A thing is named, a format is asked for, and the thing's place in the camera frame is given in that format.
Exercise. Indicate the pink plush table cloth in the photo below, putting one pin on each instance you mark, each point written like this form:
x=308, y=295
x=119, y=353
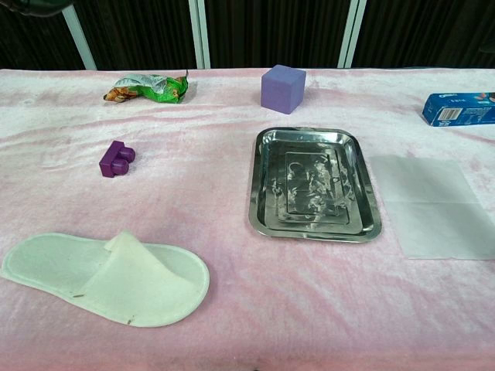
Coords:
x=216, y=293

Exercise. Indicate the rectangular metal tray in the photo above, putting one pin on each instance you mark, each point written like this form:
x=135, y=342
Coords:
x=313, y=185

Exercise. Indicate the blue cookie box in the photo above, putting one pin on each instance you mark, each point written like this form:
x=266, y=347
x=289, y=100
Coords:
x=460, y=112

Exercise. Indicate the white disposable slipper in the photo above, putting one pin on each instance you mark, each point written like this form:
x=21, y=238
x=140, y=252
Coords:
x=127, y=286

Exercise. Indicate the black pleated curtain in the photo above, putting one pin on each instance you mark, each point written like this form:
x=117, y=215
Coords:
x=270, y=31

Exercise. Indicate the lilac foam cube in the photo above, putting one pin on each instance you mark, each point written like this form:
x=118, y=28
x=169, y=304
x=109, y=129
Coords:
x=280, y=92

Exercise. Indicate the white paper towel sheet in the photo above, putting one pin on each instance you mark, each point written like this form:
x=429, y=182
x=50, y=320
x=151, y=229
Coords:
x=429, y=205

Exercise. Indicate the purple toy building brick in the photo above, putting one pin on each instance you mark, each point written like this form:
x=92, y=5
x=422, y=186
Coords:
x=114, y=160

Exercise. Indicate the green crumpled snack bag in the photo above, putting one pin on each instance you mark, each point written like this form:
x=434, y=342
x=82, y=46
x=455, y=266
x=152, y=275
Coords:
x=162, y=89

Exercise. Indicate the white frame post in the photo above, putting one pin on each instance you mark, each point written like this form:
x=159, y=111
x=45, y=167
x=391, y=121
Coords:
x=79, y=35
x=200, y=35
x=351, y=35

